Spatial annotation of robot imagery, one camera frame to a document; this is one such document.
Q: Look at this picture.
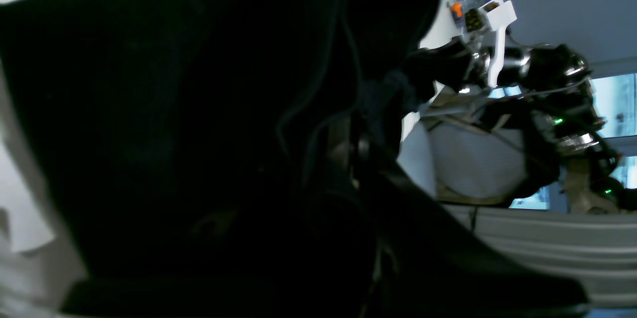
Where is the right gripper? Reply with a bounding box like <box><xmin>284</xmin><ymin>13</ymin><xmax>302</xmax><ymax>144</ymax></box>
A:
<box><xmin>458</xmin><ymin>42</ymin><xmax>553</xmax><ymax>94</ymax></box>

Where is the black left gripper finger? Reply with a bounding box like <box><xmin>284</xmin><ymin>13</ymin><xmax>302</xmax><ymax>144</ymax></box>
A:
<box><xmin>350</xmin><ymin>119</ymin><xmax>590</xmax><ymax>318</ymax></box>

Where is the black t-shirt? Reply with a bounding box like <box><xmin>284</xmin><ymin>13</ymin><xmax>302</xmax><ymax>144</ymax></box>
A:
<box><xmin>1</xmin><ymin>0</ymin><xmax>440</xmax><ymax>286</ymax></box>

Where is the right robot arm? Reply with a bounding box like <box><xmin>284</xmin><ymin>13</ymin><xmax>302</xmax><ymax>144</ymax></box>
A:
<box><xmin>458</xmin><ymin>44</ymin><xmax>636</xmax><ymax>214</ymax></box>

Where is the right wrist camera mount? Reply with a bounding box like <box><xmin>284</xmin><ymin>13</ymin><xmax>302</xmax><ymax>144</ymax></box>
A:
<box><xmin>449</xmin><ymin>0</ymin><xmax>517</xmax><ymax>89</ymax></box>

